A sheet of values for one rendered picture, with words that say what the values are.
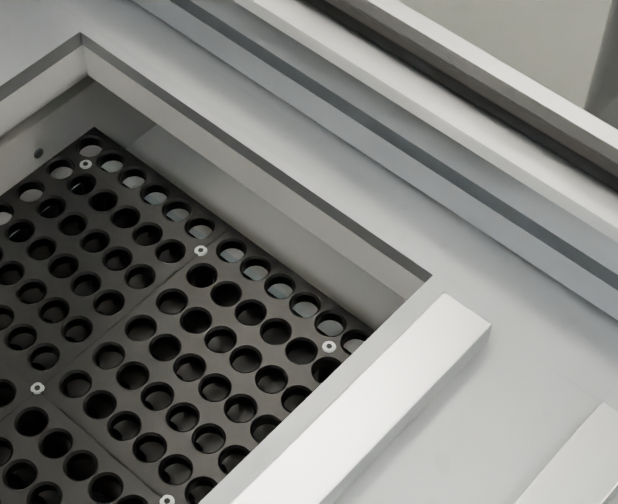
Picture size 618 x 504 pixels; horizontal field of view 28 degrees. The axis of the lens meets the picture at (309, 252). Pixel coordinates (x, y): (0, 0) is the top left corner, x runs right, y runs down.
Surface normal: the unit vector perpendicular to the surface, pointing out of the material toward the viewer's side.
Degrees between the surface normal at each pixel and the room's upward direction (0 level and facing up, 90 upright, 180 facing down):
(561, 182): 0
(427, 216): 0
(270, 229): 0
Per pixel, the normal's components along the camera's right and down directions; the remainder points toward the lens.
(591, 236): -0.66, 0.59
